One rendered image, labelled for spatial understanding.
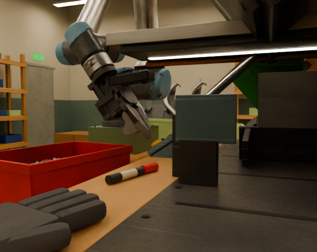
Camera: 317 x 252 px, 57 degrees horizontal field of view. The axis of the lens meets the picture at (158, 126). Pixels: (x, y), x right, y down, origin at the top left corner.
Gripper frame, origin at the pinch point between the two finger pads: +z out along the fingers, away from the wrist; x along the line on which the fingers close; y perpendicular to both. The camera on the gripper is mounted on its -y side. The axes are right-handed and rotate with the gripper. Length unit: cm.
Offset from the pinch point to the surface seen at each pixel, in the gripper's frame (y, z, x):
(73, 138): 336, -162, -456
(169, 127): 21, -9, -81
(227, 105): -22.0, 7.2, 23.2
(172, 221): -12.1, 15.4, 38.9
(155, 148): -0.1, 4.3, 2.1
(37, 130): 473, -264, -534
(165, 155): -1.3, 7.0, 2.1
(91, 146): 18.9, -7.3, -3.6
